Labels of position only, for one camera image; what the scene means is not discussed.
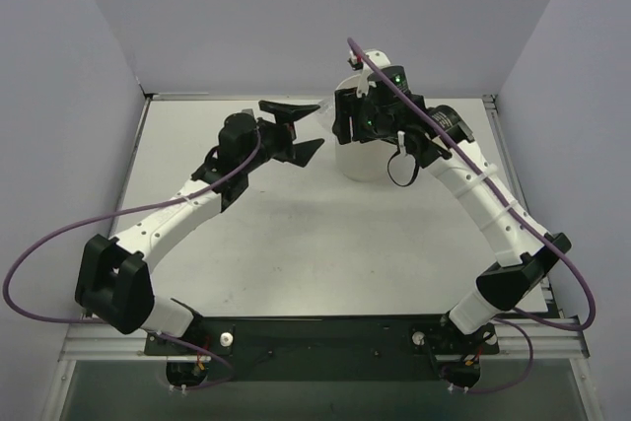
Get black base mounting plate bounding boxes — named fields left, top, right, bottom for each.
left=144, top=315, right=499, bottom=386

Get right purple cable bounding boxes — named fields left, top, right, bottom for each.
left=347, top=36, right=597, bottom=395

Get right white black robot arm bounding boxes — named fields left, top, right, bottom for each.
left=332, top=66, right=572, bottom=336

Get white paper bin cup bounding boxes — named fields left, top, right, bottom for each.
left=332, top=74, right=410, bottom=183

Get clear unlabelled plastic bottle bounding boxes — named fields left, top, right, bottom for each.
left=315, top=97, right=336, bottom=135

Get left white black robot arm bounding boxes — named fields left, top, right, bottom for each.
left=75, top=100, right=323, bottom=354

